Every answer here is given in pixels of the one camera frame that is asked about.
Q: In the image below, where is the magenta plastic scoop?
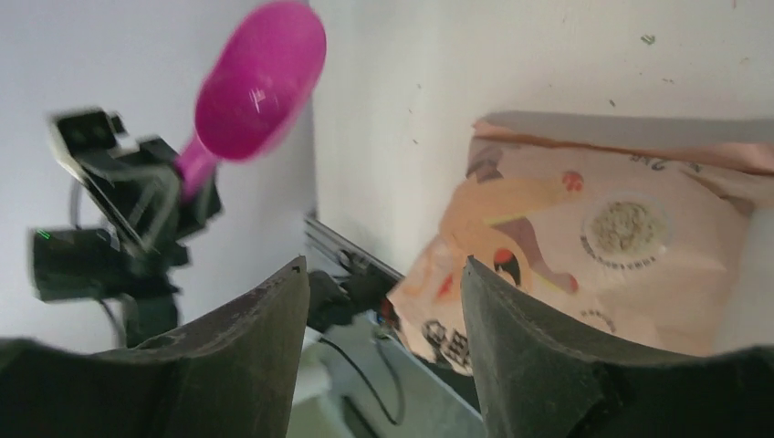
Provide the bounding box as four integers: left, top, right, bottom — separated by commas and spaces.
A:
174, 1, 327, 202

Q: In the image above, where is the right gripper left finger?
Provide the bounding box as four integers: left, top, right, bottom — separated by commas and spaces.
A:
1, 256, 310, 438

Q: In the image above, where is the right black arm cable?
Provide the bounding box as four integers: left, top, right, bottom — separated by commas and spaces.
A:
317, 336, 407, 428

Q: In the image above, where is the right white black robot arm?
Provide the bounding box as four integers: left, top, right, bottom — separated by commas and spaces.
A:
1, 257, 773, 437

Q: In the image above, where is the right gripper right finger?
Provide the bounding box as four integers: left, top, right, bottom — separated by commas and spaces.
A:
461, 258, 773, 438

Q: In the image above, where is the pink cat litter bag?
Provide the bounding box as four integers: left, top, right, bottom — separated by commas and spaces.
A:
390, 120, 773, 375

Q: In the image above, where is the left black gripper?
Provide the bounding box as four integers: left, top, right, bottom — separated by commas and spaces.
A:
29, 107, 222, 348

